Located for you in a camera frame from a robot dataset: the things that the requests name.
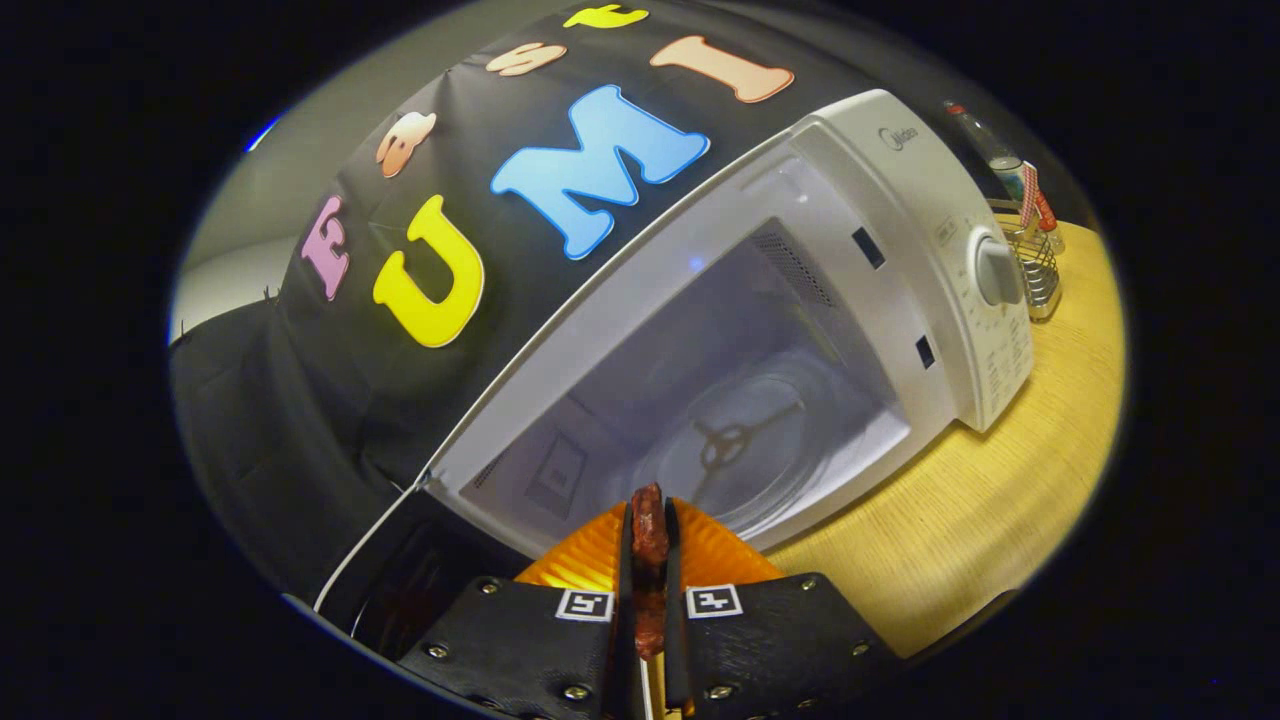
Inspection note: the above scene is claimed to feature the clear bottle with red label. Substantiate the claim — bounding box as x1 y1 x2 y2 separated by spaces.
943 100 1066 251

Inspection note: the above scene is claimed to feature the red white striped packet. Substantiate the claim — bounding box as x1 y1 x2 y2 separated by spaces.
1018 160 1059 233

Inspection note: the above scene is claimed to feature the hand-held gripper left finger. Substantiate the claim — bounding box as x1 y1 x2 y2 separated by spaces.
397 498 638 720

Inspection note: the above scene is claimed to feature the reddish brown meat strip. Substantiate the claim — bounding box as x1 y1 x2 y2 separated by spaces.
630 483 670 661

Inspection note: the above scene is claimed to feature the white toaster oven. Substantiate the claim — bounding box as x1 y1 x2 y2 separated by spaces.
312 88 1036 666

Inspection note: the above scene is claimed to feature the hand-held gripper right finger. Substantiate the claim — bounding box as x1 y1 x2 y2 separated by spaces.
663 497 906 720

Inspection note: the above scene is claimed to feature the wire mesh basket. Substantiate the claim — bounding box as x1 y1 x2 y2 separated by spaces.
1000 222 1063 323

